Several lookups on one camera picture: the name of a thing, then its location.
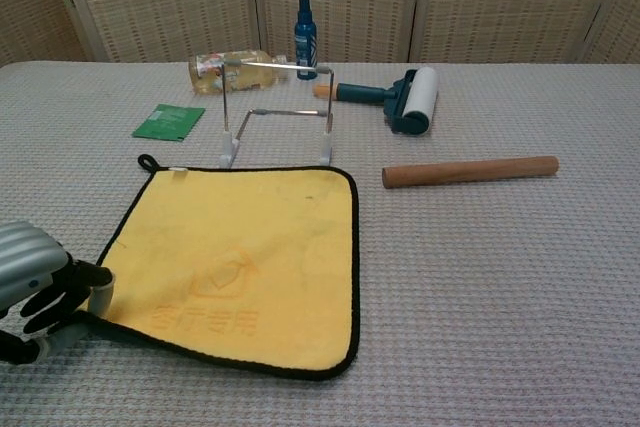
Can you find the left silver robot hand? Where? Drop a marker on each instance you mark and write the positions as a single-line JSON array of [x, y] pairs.
[[30, 257]]

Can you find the black and yellow fabric garment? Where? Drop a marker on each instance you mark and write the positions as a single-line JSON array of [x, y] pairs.
[[240, 227]]

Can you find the green packet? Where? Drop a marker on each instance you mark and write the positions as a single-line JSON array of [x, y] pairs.
[[167, 122]]

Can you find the clear bottle with yellow liquid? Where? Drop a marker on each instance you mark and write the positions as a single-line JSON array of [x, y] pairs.
[[205, 74]]

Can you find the blue spray bottle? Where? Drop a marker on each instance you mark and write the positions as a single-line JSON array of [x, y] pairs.
[[306, 42]]

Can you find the teal lint roller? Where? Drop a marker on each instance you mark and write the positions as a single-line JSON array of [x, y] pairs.
[[360, 93]]

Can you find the light woven tablecloth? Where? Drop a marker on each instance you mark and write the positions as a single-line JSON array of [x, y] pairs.
[[475, 297]]

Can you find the wooden rolling pin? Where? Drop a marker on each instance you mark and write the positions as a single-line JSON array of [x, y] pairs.
[[470, 172]]

